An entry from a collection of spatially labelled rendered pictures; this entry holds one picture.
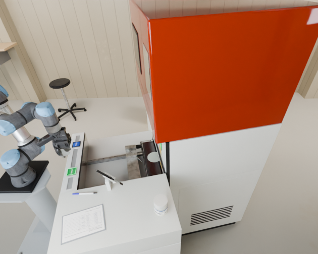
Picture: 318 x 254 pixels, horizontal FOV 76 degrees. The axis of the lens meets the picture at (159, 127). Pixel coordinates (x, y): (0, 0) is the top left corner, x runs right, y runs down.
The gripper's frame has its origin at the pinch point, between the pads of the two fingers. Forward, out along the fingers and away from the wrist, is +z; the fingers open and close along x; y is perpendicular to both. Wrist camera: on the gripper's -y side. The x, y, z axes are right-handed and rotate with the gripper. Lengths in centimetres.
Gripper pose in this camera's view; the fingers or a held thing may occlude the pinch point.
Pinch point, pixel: (62, 156)
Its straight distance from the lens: 133.8
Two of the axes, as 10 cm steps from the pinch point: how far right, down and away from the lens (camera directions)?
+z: 0.4, 7.8, 6.2
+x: -2.0, -6.0, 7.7
